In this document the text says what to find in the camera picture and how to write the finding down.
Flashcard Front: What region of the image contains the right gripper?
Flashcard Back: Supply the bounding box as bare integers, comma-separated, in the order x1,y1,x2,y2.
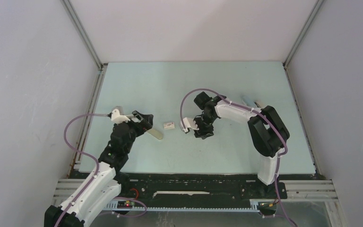
190,113,216,140

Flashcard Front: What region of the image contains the olive green stapler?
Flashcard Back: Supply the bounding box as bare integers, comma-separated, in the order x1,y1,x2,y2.
147,128,164,140

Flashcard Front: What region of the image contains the white staple box sleeve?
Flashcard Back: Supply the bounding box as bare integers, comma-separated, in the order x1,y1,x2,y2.
163,122,175,130

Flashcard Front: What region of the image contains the light blue stapler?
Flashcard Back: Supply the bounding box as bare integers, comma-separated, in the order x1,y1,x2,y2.
241,95,257,107

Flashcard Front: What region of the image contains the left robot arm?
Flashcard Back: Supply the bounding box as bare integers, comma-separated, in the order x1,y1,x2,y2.
43,107,154,227

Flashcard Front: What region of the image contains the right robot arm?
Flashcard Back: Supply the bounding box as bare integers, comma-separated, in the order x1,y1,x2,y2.
182,92,290,198

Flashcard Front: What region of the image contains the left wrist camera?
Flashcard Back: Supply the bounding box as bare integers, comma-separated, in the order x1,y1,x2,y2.
108,106,130,124

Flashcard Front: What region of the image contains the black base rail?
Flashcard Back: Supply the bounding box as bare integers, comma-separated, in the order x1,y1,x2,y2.
120,173,287,210

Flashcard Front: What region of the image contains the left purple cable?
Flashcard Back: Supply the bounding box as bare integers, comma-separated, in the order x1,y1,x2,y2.
53,113,148,227

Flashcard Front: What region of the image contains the left aluminium frame post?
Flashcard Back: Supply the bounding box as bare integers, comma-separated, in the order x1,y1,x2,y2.
60,0,104,70

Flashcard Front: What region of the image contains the aluminium frame post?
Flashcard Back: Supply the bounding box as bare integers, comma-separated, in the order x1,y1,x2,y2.
283,0,325,69
60,0,104,70

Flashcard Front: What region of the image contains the right aluminium frame post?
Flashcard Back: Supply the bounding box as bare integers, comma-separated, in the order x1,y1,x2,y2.
283,0,325,69

